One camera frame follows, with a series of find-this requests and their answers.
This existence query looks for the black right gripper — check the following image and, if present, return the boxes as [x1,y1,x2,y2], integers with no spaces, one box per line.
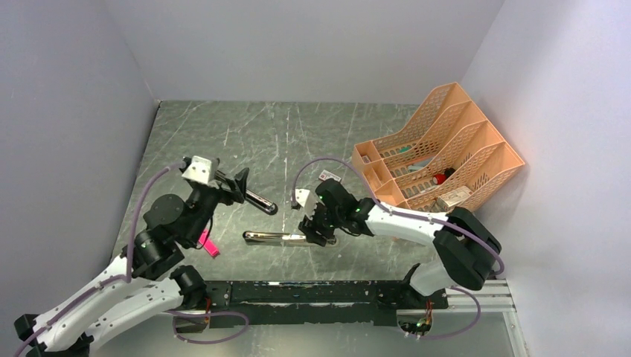
[298,199,344,247]

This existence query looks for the black stapler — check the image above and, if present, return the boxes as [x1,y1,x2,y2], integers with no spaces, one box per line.
[215,170,278,216]

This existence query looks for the beige stapler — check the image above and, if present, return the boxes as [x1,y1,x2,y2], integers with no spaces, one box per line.
[243,231,318,247]

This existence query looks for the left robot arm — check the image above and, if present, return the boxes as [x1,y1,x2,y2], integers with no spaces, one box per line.
[14,163,249,356]

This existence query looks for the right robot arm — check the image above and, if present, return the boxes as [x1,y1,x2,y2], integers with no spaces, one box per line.
[292,179,503,308]

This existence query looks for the red white staple box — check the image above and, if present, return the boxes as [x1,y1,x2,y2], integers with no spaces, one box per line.
[318,170,342,182]

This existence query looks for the pink plastic clip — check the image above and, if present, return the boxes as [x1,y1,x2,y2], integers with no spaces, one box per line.
[198,229,220,258]

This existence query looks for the red black item in organizer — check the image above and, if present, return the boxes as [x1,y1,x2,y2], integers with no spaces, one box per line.
[432,167,455,185]

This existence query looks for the beige box in organizer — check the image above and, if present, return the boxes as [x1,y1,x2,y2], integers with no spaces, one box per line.
[436,186,473,212]

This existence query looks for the orange file organizer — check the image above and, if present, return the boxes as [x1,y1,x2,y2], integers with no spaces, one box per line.
[351,83,525,212]

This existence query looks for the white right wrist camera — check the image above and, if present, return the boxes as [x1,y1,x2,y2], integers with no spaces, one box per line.
[294,189,320,220]

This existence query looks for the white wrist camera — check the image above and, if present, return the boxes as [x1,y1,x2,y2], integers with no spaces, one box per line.
[182,155,220,186]
[294,189,320,220]

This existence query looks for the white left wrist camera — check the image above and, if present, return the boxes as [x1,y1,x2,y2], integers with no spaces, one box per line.
[182,155,220,186]

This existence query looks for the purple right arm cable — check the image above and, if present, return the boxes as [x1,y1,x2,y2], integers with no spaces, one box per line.
[290,156,506,341]

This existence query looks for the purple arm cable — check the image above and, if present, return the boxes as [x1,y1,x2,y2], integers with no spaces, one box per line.
[290,156,506,341]
[12,161,188,357]

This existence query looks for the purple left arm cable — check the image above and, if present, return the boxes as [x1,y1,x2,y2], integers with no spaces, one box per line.
[12,161,188,357]

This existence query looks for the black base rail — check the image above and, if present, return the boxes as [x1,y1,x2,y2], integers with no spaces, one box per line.
[180,280,449,328]

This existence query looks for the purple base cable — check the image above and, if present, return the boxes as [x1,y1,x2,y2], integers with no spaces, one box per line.
[171,309,252,346]

